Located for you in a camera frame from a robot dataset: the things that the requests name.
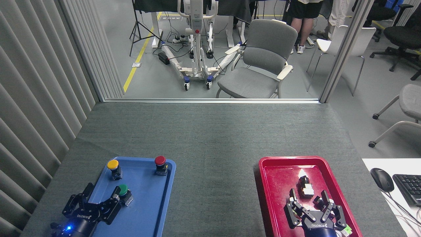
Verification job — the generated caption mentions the red plastic tray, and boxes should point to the red plastic tray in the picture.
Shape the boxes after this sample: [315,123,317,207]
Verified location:
[258,156,363,237]

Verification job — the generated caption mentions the black computer mouse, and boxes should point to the black computer mouse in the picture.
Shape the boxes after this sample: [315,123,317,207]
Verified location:
[370,168,395,193]

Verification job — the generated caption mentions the grey mouse cable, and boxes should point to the grey mouse cable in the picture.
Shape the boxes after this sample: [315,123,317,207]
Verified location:
[382,191,421,232]

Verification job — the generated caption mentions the black and white switch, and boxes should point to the black and white switch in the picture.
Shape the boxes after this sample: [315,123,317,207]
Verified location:
[297,175,314,198]

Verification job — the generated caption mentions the silver frame rail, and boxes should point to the silver frame rail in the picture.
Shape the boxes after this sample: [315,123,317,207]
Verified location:
[101,98,321,104]

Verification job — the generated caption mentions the grey padded armchair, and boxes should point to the grey padded armchair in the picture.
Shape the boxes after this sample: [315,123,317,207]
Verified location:
[216,19,298,99]

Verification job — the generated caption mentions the black tripod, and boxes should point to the black tripod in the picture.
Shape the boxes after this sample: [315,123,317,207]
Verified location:
[129,0,162,57]

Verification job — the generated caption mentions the black office chair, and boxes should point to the black office chair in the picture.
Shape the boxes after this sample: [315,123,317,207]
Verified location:
[369,3,421,81]

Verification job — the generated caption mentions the black keyboard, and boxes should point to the black keyboard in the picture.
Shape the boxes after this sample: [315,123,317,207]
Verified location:
[392,174,421,207]

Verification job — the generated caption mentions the black draped desk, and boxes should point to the black draped desk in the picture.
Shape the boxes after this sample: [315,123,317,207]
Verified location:
[133,0,254,24]

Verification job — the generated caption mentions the green push button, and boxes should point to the green push button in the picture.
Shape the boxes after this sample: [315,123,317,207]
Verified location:
[113,184,134,207]

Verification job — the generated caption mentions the silver frame post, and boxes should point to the silver frame post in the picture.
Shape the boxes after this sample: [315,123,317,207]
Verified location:
[320,0,375,104]

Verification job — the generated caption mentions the white plastic chair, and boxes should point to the white plastic chair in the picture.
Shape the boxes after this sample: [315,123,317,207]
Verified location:
[307,25,377,96]

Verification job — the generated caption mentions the white wheeled stand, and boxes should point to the white wheeled stand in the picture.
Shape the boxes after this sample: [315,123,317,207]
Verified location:
[161,0,244,91]

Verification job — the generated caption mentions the blue plastic tray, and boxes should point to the blue plastic tray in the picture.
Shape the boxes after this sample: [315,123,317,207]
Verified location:
[72,156,176,237]

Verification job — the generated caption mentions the grey chair on castors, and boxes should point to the grey chair on castors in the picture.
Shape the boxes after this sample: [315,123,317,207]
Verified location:
[368,84,421,148]

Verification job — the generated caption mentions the red push button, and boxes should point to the red push button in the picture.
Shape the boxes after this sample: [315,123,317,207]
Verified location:
[154,156,169,176]

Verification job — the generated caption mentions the yellow push button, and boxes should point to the yellow push button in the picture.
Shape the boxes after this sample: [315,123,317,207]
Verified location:
[107,159,123,181]

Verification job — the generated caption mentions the green and white switch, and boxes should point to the green and white switch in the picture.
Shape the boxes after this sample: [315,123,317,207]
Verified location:
[336,223,353,237]

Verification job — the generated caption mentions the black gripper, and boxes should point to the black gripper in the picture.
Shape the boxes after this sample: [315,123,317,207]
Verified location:
[50,182,122,237]
[284,188,348,237]

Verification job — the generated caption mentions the person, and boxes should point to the person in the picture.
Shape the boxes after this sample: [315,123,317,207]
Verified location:
[317,0,352,40]
[283,0,325,54]

